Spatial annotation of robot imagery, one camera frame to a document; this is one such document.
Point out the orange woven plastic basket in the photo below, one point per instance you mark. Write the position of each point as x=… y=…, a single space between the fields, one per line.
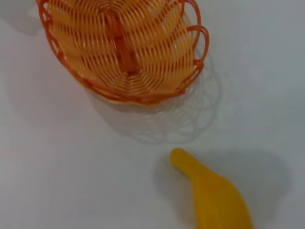
x=95 y=47

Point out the yellow banana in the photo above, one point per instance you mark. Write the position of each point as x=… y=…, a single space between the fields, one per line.
x=214 y=195

